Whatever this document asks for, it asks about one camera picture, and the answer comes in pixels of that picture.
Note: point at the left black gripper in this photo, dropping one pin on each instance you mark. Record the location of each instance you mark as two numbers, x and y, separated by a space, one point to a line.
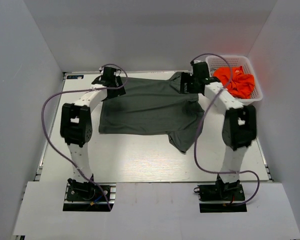
118 91

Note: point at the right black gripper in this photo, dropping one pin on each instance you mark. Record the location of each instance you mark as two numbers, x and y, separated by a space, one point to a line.
186 77

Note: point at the dark grey t-shirt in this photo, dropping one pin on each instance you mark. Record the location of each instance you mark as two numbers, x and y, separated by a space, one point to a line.
154 107

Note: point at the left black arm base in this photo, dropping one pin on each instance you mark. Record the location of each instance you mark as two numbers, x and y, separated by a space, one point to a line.
84 199

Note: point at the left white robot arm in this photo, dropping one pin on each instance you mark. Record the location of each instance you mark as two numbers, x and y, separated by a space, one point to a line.
76 126

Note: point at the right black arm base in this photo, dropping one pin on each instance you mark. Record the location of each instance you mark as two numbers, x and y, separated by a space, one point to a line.
212 201

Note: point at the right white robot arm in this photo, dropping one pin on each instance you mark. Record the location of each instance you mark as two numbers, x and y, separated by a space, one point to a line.
239 128

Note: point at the white perforated plastic basket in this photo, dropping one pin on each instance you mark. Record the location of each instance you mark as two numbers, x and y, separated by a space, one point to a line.
231 61

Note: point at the blue label sticker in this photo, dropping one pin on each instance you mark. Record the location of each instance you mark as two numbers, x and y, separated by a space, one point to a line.
74 77

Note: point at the orange t-shirt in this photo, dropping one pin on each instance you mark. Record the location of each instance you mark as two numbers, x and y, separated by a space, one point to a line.
241 85

